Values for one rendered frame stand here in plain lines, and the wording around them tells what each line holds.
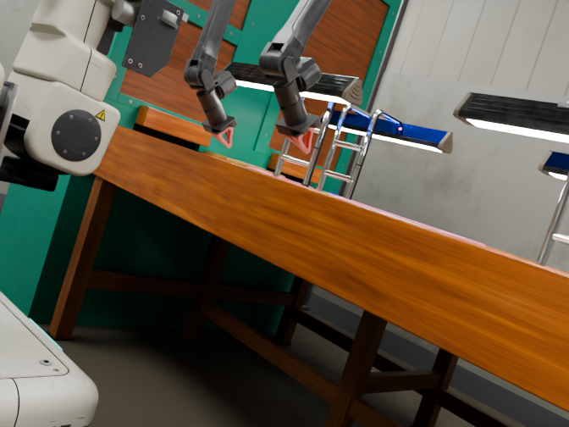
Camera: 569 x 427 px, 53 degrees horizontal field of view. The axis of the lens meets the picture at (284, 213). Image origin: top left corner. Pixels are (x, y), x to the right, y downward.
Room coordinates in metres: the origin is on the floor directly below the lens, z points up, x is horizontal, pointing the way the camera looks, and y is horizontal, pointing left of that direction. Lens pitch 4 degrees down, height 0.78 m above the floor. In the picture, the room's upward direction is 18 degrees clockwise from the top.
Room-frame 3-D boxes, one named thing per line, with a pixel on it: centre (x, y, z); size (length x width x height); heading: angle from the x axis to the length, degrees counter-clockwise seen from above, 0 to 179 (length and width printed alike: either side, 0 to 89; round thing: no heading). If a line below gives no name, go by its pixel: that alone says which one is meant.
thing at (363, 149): (2.22, -0.21, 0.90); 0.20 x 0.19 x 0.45; 45
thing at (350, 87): (1.88, 0.13, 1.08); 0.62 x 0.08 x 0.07; 45
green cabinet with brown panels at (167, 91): (2.62, 0.45, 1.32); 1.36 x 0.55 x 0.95; 135
